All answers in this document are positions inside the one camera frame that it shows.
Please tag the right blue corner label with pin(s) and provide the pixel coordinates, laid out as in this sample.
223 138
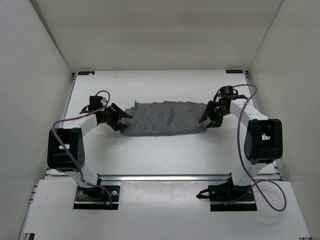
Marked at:
234 71

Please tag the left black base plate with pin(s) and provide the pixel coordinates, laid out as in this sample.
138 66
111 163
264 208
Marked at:
97 198

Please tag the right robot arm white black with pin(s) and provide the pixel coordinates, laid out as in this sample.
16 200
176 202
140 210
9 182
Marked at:
259 138

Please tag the left blue corner label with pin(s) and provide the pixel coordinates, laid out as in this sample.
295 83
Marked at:
86 73

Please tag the blue corner label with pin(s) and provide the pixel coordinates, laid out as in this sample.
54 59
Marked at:
86 73
234 71

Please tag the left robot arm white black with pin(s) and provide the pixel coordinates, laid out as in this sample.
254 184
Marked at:
66 151

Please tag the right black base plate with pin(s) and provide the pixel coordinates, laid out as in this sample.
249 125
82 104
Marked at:
227 197

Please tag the aluminium front rail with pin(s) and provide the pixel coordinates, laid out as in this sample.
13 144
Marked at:
164 178

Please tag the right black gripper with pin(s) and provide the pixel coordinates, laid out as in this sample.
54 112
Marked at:
209 113

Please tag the grey pleated skirt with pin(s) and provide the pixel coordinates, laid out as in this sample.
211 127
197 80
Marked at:
167 118

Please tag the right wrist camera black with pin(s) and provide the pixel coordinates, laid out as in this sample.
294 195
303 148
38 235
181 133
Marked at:
228 93

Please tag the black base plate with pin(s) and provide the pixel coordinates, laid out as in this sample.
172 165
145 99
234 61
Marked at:
227 197
97 198

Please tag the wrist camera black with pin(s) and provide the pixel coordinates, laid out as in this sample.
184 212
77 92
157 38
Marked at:
228 93
95 102

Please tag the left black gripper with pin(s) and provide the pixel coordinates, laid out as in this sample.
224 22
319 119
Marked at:
117 115

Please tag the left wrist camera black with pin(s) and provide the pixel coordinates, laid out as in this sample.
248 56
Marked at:
95 102

